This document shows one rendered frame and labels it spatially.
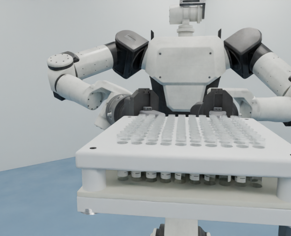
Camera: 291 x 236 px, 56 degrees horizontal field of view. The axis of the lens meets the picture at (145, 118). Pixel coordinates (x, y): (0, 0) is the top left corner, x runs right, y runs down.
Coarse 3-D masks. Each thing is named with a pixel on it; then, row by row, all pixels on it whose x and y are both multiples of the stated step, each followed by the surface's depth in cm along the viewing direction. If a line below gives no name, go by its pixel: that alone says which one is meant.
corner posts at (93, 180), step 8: (88, 176) 30; (96, 176) 30; (104, 176) 31; (88, 184) 30; (96, 184) 30; (104, 184) 31; (280, 184) 28; (288, 184) 27; (280, 192) 28; (288, 192) 27; (288, 200) 28
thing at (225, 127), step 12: (144, 120) 43; (156, 120) 42; (168, 120) 43; (180, 120) 43; (192, 120) 42; (204, 120) 42; (216, 120) 42; (228, 120) 42; (144, 132) 36; (156, 132) 34; (168, 132) 34; (180, 132) 34; (192, 132) 34; (204, 132) 35; (216, 132) 36; (228, 132) 38; (240, 132) 34
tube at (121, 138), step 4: (116, 136) 33; (120, 136) 32; (124, 136) 32; (116, 140) 33; (120, 140) 32; (124, 140) 32; (120, 172) 33; (124, 172) 33; (120, 176) 33; (124, 176) 33; (120, 180) 33; (124, 180) 33
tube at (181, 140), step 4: (176, 136) 32; (180, 136) 32; (184, 136) 32; (176, 140) 32; (180, 140) 31; (184, 140) 31; (176, 144) 32; (180, 144) 31; (184, 144) 31; (176, 176) 32; (180, 176) 32; (184, 176) 32; (176, 180) 32; (180, 180) 32; (184, 180) 32
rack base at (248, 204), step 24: (96, 192) 30; (120, 192) 30; (144, 192) 30; (168, 192) 30; (192, 192) 30; (216, 192) 30; (240, 192) 30; (264, 192) 30; (168, 216) 29; (192, 216) 29; (216, 216) 28; (240, 216) 28; (264, 216) 28; (288, 216) 27
